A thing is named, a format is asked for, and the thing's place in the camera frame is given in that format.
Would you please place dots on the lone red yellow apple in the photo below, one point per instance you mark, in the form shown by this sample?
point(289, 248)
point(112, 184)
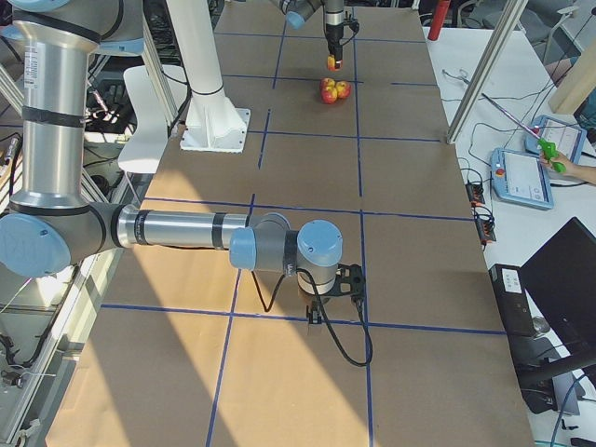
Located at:
point(337, 66)

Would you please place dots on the person's hand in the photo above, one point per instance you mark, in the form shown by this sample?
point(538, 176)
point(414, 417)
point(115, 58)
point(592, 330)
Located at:
point(571, 168)

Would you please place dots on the back yellow apple in cluster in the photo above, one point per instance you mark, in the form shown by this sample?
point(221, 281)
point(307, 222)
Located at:
point(327, 82)

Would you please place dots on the right red apple in cluster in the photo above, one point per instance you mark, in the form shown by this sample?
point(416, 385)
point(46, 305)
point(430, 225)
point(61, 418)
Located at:
point(343, 89)

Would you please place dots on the red apple in cluster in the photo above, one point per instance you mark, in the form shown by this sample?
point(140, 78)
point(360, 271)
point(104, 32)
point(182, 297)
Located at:
point(329, 94)
point(343, 89)

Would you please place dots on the front red apple in cluster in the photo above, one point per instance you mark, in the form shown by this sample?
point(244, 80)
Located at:
point(329, 94)

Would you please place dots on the red cylinder on table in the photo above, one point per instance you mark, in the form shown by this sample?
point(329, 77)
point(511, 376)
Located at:
point(439, 16)

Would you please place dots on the lower orange black adapter box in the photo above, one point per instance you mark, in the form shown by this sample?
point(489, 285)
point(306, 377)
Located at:
point(485, 228)

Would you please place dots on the orange black adapter box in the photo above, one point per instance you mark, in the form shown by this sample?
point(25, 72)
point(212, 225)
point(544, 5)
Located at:
point(475, 193)
point(485, 228)

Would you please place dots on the black computer box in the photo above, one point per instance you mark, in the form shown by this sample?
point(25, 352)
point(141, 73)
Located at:
point(511, 300)

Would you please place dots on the upper orange black adapter box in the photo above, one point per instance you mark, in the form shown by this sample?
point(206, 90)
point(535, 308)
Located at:
point(475, 193)

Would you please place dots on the white chair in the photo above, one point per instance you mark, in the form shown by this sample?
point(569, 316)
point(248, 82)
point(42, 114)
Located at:
point(143, 151)

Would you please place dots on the near blue teach pendant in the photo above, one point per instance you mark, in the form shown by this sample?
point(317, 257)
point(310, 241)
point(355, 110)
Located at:
point(519, 178)

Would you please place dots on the blue teach pendant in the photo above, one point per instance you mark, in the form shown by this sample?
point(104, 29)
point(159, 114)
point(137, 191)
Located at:
point(568, 138)
point(519, 178)

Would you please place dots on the wooden beam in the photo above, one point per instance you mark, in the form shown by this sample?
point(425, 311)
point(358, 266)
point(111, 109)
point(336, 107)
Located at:
point(579, 82)

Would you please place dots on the black monitor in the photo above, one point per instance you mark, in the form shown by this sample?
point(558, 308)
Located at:
point(560, 278)

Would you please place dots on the far blue teach pendant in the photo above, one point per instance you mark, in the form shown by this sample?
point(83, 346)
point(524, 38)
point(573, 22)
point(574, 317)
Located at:
point(568, 138)

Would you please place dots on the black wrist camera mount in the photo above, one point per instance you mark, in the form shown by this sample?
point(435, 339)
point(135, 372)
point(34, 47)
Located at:
point(349, 281)

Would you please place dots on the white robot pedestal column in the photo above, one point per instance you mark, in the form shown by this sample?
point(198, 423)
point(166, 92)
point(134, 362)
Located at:
point(213, 123)

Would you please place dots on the aluminium frame post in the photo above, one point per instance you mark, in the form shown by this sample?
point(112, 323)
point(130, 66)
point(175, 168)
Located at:
point(509, 18)

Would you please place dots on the green toy grabber handle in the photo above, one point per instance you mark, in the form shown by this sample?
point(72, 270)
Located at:
point(549, 152)

